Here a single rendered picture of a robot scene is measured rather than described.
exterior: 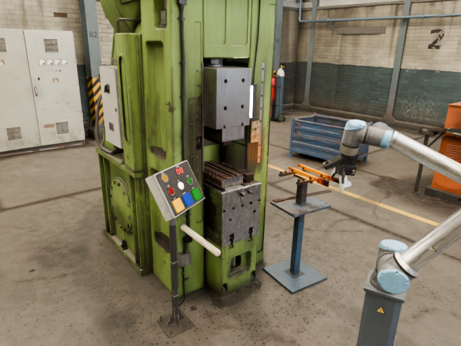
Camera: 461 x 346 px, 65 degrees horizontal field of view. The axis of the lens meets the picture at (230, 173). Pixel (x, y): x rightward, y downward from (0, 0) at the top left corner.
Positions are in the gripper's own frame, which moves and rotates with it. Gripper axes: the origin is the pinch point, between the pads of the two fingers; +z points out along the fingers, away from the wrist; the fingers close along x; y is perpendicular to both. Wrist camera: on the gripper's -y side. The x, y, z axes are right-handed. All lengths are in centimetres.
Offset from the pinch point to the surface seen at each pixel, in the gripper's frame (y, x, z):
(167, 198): -89, 21, 23
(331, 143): 166, 371, 147
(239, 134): -41, 81, 8
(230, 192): -45, 63, 46
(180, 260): -80, 48, 98
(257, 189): -23, 76, 51
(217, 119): -57, 74, -6
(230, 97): -49, 82, -19
